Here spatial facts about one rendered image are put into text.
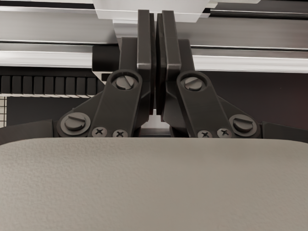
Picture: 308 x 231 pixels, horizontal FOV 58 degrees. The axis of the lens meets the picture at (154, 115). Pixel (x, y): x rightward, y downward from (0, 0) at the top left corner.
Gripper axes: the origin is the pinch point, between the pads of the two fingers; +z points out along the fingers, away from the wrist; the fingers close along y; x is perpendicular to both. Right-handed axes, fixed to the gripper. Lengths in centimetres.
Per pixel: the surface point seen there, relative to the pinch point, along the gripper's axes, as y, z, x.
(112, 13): -2.9, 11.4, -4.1
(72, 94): -14.5, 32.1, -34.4
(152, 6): 0.3, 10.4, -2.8
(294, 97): 41, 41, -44
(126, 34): -1.9, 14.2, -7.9
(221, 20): 12.6, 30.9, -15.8
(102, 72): -5.7, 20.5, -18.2
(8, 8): -11.3, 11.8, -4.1
